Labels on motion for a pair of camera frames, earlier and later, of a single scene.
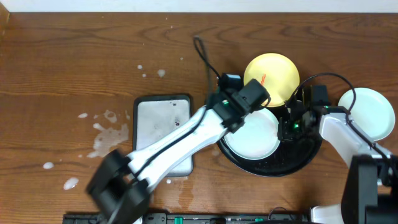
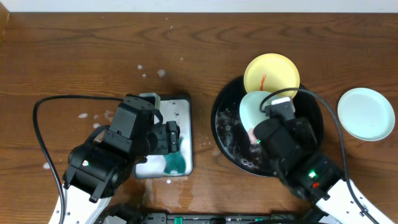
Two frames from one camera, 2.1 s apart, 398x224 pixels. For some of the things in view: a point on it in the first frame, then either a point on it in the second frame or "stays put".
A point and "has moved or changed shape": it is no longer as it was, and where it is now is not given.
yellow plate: x=277 y=73 stays put
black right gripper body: x=296 y=130 → x=301 y=125
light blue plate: x=257 y=138 has moved or changed shape
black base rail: x=199 y=218 stays put
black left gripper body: x=235 y=116 → x=171 y=137
